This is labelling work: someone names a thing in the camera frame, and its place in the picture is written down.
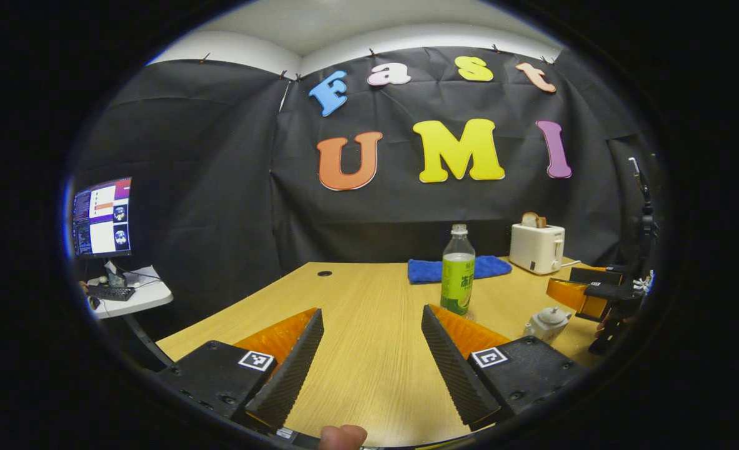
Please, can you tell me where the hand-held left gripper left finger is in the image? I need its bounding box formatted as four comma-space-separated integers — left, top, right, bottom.
157, 307, 325, 432

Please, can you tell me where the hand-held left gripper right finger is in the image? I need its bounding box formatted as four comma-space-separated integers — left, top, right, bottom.
421, 304, 589, 432

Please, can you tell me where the white teacup lid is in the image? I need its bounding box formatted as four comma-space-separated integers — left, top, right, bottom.
535, 306, 570, 326

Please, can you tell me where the green label water bottle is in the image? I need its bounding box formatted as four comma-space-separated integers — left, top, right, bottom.
440, 224, 476, 316

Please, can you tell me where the white toaster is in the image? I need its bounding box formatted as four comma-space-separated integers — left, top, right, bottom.
509, 223, 566, 276

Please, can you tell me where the black tripod stand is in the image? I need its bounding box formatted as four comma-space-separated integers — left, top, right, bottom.
627, 156, 659, 279

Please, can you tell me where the blue cloth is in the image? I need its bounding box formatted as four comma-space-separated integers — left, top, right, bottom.
407, 255, 513, 285

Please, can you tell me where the white side table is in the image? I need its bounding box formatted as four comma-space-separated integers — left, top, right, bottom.
85, 266, 174, 321

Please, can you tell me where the black backdrop cloth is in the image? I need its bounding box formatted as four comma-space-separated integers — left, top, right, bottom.
73, 45, 658, 341

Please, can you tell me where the black keyboard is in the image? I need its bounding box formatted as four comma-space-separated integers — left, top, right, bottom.
87, 284, 136, 302

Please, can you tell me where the computer monitor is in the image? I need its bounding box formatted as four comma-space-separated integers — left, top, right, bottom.
71, 177, 134, 259

